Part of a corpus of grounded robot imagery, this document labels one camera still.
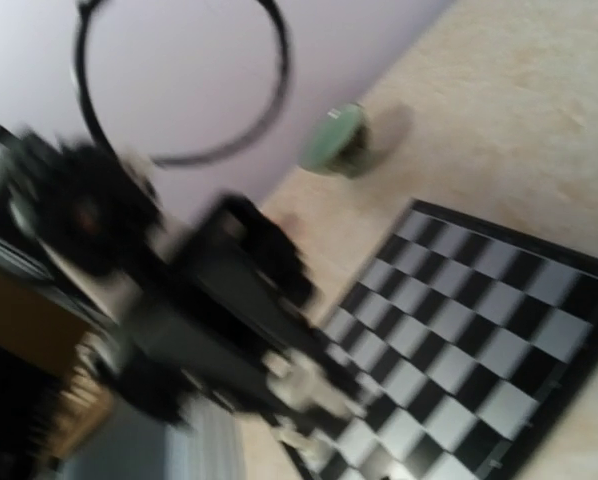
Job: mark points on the green glass bowl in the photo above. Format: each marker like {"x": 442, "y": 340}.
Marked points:
{"x": 339, "y": 144}

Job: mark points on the black grey chess board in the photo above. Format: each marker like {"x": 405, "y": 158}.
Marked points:
{"x": 468, "y": 340}

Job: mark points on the white chess rook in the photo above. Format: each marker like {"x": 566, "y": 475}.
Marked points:
{"x": 313, "y": 448}

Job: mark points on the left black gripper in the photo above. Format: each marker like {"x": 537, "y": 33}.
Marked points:
{"x": 207, "y": 318}

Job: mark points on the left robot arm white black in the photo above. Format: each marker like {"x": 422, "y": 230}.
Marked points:
{"x": 66, "y": 203}

